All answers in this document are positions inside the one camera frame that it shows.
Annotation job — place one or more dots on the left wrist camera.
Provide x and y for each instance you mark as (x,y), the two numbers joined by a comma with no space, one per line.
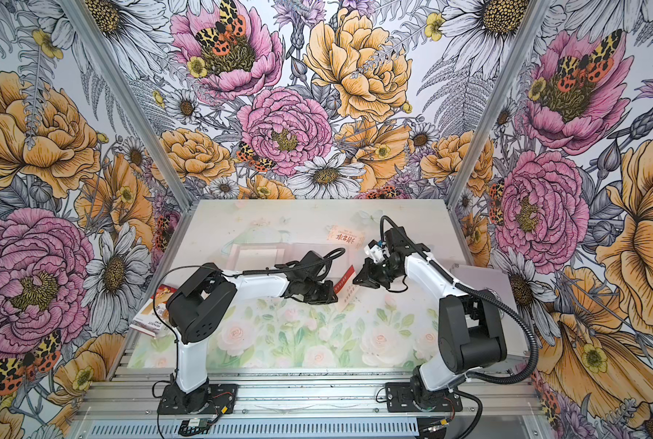
(312,264)

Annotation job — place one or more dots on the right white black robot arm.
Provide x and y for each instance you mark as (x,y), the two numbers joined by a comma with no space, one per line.
(470,334)

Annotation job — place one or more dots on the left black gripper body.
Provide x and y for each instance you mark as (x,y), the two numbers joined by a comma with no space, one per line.
(311,286)

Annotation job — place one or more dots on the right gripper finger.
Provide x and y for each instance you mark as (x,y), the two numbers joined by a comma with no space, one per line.
(372,284)
(364,276)

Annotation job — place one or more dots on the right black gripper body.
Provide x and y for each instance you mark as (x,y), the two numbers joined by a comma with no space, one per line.
(382,273)

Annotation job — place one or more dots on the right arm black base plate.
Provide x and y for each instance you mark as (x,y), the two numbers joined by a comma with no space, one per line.
(405,397)

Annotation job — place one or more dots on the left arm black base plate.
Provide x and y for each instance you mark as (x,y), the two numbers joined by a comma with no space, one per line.
(207,399)

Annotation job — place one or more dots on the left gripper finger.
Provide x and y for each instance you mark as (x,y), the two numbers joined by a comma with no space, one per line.
(322,300)
(326,288)

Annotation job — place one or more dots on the red and pink card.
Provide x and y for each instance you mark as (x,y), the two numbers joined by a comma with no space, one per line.
(345,287)

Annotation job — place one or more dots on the aluminium front rail frame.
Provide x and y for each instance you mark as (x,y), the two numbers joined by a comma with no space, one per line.
(304,403)

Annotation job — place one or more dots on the pale card red characters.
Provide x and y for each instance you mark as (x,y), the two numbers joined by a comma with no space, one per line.
(344,236)

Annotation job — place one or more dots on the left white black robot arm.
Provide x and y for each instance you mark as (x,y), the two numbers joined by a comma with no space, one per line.
(198,306)

